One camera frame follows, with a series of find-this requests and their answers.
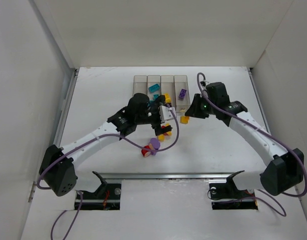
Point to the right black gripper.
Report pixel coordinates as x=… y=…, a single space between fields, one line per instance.
x=202 y=107

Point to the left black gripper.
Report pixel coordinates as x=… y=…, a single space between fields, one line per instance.
x=158 y=120

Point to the orange yellow lego piece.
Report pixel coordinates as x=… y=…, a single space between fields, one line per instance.
x=184 y=119

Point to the purple lego brick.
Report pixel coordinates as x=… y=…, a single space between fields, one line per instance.
x=182 y=94

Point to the yellow round patterned lego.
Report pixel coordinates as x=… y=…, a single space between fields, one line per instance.
x=167 y=98

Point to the yellow lego stack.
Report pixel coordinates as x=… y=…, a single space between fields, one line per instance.
x=165 y=132

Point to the teal lego brick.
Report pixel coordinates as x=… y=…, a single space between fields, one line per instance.
x=154 y=88

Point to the red purple lego stack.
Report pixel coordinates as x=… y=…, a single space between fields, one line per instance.
x=151 y=148

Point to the teal lego block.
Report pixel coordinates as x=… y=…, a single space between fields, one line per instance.
x=154 y=97

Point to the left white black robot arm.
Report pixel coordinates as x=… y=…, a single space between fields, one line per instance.
x=59 y=167

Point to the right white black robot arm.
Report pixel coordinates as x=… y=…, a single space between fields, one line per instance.
x=283 y=168

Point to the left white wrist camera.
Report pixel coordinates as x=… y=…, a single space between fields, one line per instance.
x=167 y=113

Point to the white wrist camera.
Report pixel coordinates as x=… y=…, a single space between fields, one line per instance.
x=167 y=113
x=204 y=82

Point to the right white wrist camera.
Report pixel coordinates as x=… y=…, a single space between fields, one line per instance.
x=204 y=82

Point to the metal rail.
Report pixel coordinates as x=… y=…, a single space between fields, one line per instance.
x=161 y=176

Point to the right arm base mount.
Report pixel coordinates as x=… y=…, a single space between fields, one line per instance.
x=224 y=195

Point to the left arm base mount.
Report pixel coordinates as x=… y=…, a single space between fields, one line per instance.
x=107 y=197

